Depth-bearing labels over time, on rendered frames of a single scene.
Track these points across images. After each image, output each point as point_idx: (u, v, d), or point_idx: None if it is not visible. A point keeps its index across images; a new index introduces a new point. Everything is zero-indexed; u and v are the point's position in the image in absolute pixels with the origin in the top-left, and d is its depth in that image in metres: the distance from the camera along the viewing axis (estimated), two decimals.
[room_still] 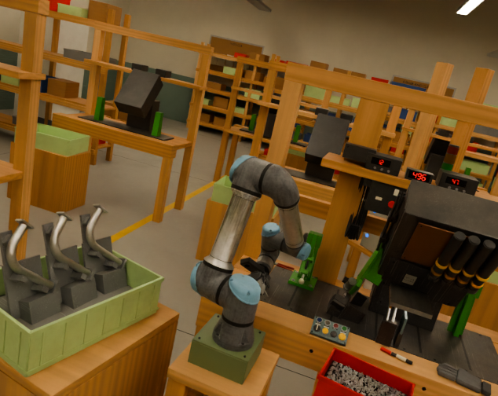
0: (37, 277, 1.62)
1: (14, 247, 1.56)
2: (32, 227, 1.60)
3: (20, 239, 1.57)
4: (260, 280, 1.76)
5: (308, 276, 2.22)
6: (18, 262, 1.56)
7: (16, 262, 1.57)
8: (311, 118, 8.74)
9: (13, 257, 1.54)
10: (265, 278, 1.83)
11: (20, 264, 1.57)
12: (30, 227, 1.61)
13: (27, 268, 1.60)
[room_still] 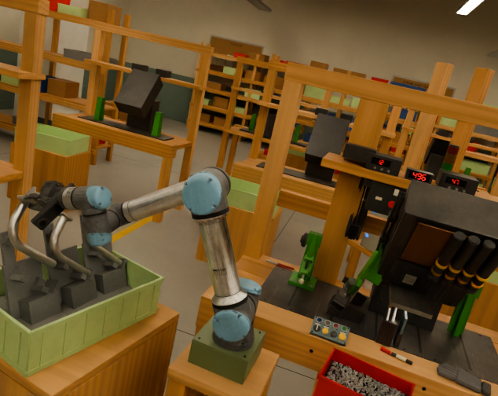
0: (39, 255, 1.60)
1: (16, 223, 1.54)
2: (34, 203, 1.58)
3: (22, 215, 1.55)
4: None
5: (308, 276, 2.22)
6: (20, 240, 1.54)
7: (18, 239, 1.55)
8: (311, 118, 8.74)
9: (15, 233, 1.52)
10: None
11: (21, 240, 1.55)
12: None
13: (28, 245, 1.57)
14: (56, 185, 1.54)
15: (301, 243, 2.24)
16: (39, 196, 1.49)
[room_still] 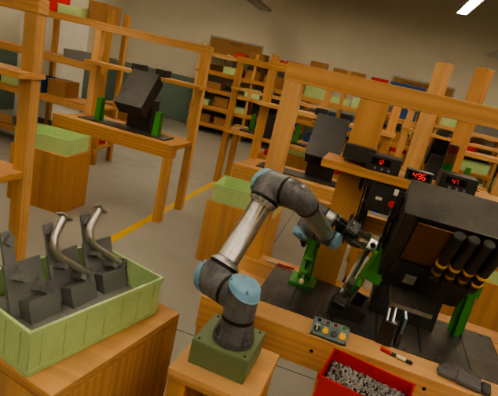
0: (346, 278, 2.10)
1: (365, 254, 2.10)
2: (366, 246, 2.03)
3: (365, 250, 2.08)
4: (353, 243, 2.05)
5: (308, 276, 2.22)
6: (357, 262, 2.13)
7: (359, 264, 2.12)
8: (311, 118, 8.74)
9: (359, 255, 2.14)
10: (342, 233, 2.03)
11: (357, 264, 2.12)
12: (370, 249, 2.02)
13: (353, 269, 2.11)
14: (354, 225, 2.01)
15: (301, 243, 2.24)
16: None
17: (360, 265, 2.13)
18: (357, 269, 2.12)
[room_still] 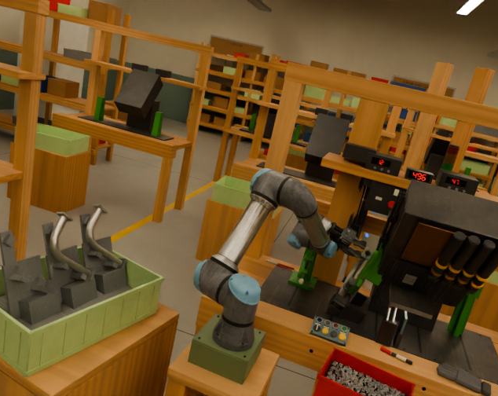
0: (342, 287, 2.08)
1: (360, 262, 2.09)
2: (361, 254, 2.02)
3: (360, 258, 2.07)
4: (348, 251, 2.04)
5: (308, 276, 2.22)
6: (352, 270, 2.11)
7: (354, 272, 2.11)
8: (311, 118, 8.74)
9: (354, 263, 2.13)
10: (337, 241, 2.02)
11: (352, 273, 2.11)
12: (365, 258, 2.01)
13: (349, 278, 2.10)
14: (349, 232, 2.00)
15: None
16: None
17: (356, 273, 2.12)
18: (353, 276, 2.10)
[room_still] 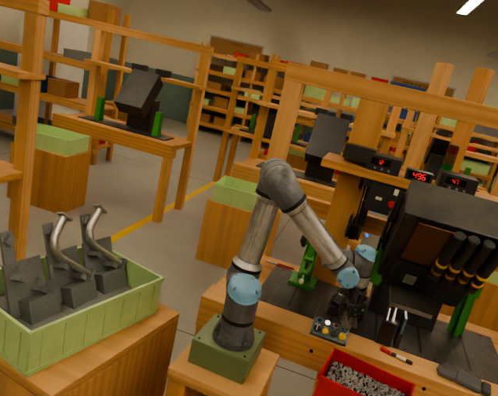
0: (342, 287, 2.09)
1: None
2: None
3: None
4: (342, 310, 1.78)
5: (308, 276, 2.22)
6: None
7: None
8: (311, 118, 8.74)
9: None
10: (346, 299, 1.73)
11: None
12: None
13: None
14: (360, 311, 1.70)
15: (301, 243, 2.24)
16: None
17: None
18: None
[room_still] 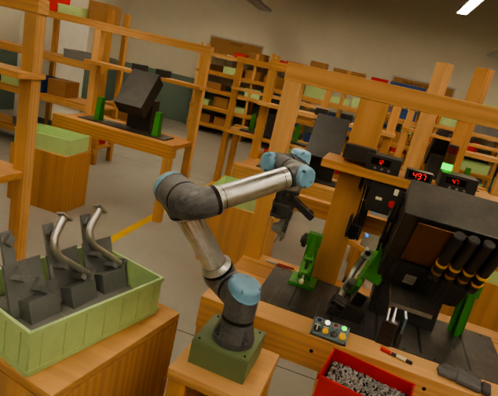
0: (342, 287, 2.09)
1: (360, 262, 2.09)
2: (361, 254, 2.02)
3: (360, 258, 2.07)
4: None
5: (308, 276, 2.22)
6: (352, 270, 2.12)
7: (354, 272, 2.11)
8: (311, 118, 8.74)
9: (354, 264, 2.13)
10: None
11: (352, 273, 2.11)
12: (365, 258, 2.01)
13: (349, 278, 2.10)
14: (272, 207, 1.72)
15: (301, 243, 2.24)
16: (288, 216, 1.70)
17: (356, 273, 2.12)
18: (353, 277, 2.11)
